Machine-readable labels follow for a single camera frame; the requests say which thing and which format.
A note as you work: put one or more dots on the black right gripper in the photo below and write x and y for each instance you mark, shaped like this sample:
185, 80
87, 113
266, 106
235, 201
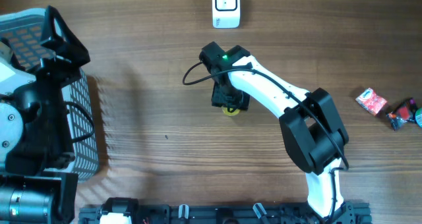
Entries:
242, 102

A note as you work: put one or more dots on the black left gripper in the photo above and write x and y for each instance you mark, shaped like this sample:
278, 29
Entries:
66, 47

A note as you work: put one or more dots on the yellow lidded jar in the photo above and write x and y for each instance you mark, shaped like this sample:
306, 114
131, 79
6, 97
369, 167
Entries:
230, 111

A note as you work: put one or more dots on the red white small carton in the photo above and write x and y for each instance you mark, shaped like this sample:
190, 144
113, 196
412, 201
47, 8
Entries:
370, 101

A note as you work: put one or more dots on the black red snack packet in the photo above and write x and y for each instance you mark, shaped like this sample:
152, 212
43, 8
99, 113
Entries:
404, 113

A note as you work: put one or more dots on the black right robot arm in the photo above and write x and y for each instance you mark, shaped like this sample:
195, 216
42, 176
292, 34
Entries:
313, 133

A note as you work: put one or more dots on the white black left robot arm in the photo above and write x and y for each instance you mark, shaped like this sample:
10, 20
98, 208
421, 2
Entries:
36, 141

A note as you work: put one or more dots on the white barcode scanner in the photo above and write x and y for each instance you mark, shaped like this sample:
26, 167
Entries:
226, 13

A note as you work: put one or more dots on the grey plastic basket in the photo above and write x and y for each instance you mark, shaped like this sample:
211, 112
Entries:
23, 30

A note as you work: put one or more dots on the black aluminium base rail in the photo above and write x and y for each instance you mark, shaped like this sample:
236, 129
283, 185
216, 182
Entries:
129, 210

